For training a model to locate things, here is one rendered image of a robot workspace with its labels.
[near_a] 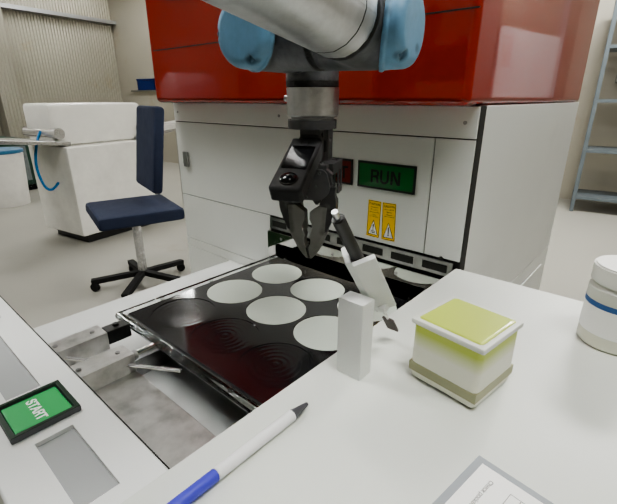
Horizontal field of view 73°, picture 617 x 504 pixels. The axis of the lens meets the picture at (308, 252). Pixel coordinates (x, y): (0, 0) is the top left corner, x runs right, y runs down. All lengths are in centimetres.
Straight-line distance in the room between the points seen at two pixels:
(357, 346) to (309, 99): 34
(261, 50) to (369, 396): 37
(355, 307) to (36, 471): 29
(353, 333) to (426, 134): 40
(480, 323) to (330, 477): 19
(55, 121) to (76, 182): 50
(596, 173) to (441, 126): 569
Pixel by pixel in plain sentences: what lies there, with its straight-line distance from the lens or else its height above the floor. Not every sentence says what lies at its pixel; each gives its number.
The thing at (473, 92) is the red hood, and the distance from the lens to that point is 65.
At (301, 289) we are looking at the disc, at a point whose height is 90.
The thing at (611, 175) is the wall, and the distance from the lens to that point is 636.
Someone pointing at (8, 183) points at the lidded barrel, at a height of 29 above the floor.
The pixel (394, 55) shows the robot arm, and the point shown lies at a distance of 45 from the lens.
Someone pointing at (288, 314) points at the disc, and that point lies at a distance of 69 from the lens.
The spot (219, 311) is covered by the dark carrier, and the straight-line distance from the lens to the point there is 71.
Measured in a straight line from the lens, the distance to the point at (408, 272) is 76.
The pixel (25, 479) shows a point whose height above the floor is 96.
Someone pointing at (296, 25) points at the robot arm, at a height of 128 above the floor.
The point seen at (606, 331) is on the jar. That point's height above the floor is 99.
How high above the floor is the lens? 123
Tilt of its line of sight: 20 degrees down
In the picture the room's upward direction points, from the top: straight up
